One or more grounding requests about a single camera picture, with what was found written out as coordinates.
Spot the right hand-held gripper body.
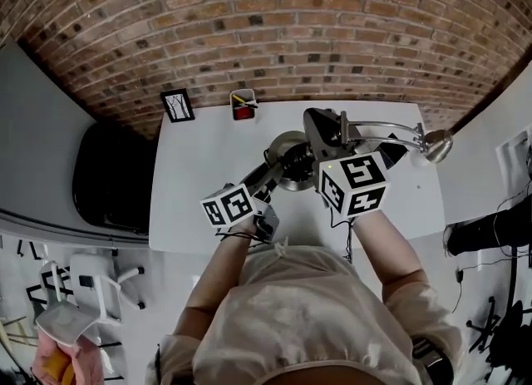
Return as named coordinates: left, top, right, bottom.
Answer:
left=303, top=107, right=392, bottom=220

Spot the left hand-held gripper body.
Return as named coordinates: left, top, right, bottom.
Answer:
left=199, top=157, right=293, bottom=244

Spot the silver table lamp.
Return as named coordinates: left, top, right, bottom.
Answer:
left=264, top=110, right=455, bottom=193

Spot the person's right forearm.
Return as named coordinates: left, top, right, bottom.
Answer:
left=351, top=211, right=430, bottom=306

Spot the person's left forearm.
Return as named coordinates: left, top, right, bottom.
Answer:
left=181, top=220, right=259, bottom=337

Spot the white and red pen holder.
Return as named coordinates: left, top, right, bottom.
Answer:
left=229, top=88, right=257, bottom=122

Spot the black framed tree picture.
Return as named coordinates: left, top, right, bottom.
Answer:
left=160, top=88, right=196, bottom=124

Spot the black padded chair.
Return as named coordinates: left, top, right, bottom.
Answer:
left=71, top=122, right=157, bottom=237

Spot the person's cream shirt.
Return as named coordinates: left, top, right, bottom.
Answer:
left=156, top=243, right=465, bottom=385

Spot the white plastic chair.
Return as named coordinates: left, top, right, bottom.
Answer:
left=34, top=259, right=100, bottom=348

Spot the black office chair base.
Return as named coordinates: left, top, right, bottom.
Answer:
left=465, top=294, right=532, bottom=370

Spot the pink cloth bundle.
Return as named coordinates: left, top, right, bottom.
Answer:
left=30, top=328, right=106, bottom=385

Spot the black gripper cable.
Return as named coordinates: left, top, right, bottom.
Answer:
left=329, top=207, right=355, bottom=262

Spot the white wall panel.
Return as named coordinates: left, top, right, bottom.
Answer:
left=495, top=124, right=532, bottom=194

